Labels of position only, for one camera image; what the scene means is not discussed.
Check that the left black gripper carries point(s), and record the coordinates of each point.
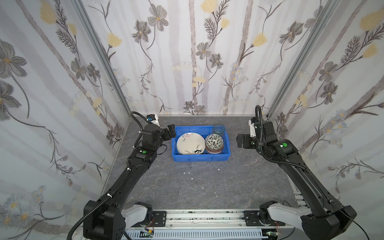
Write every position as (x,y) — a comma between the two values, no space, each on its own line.
(171,131)

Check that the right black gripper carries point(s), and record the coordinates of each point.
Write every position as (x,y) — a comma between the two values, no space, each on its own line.
(240,141)

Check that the cream plum blossom plate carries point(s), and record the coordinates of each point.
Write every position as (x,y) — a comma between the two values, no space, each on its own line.
(191,144)

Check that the red patterned bottom bowl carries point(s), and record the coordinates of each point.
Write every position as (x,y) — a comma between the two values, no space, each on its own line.
(214,152)

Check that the green glass cup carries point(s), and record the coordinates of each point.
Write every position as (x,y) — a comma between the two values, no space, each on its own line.
(218,129)

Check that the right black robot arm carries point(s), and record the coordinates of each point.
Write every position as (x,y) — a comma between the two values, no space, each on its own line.
(283,153)

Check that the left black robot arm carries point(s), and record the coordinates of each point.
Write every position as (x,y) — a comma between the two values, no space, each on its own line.
(103,219)

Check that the blue plastic bin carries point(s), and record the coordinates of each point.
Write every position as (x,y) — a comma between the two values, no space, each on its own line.
(204,156)

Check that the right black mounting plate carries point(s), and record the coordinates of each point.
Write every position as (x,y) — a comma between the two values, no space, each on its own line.
(255,217)

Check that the black mounting plate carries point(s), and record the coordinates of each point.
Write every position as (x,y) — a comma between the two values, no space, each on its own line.
(255,217)
(158,220)

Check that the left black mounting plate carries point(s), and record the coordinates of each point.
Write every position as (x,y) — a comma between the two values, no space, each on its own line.
(158,220)

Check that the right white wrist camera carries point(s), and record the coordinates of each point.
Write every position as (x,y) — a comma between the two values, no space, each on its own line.
(254,125)

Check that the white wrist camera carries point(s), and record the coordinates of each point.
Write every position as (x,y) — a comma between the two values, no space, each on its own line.
(153,118)
(254,125)

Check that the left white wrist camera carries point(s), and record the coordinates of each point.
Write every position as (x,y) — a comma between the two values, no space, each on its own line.
(153,118)

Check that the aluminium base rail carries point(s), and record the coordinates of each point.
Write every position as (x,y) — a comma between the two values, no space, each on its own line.
(204,219)

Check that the white slotted cable duct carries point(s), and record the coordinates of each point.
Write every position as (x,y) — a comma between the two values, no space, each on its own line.
(190,234)

